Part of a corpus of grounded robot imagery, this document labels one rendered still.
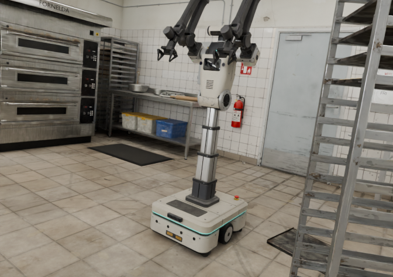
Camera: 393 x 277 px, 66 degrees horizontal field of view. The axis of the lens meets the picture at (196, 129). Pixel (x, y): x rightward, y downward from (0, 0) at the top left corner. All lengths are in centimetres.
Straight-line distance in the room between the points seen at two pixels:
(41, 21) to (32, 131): 148
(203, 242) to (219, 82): 109
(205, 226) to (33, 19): 359
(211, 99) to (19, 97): 304
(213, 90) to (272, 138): 269
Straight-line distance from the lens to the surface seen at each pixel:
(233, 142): 499
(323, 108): 152
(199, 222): 210
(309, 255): 251
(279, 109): 467
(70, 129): 504
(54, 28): 482
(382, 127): 161
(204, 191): 230
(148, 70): 613
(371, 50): 110
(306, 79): 458
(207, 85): 220
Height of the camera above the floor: 115
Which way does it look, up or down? 9 degrees down
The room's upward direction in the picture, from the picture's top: 6 degrees clockwise
